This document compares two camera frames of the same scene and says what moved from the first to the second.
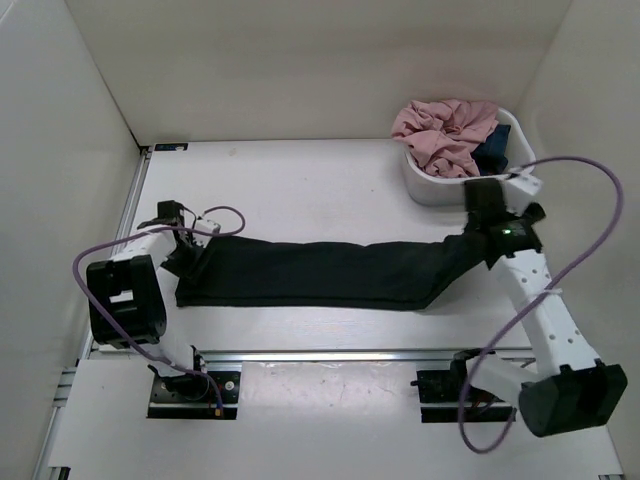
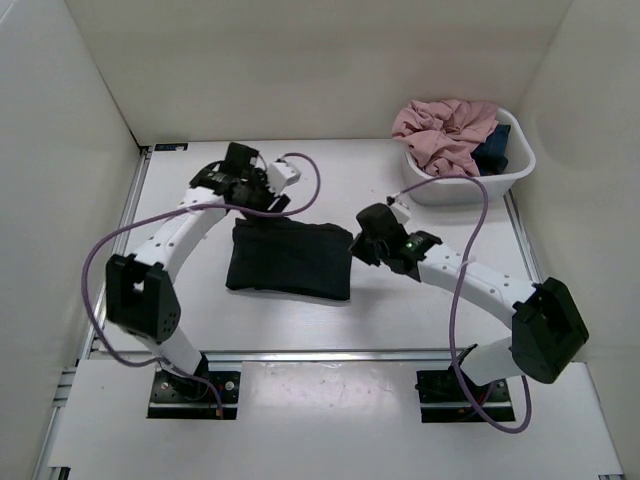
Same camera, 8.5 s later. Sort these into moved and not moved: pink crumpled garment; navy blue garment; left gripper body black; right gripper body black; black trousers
Moved: left gripper body black; right gripper body black; black trousers
Not moved: pink crumpled garment; navy blue garment
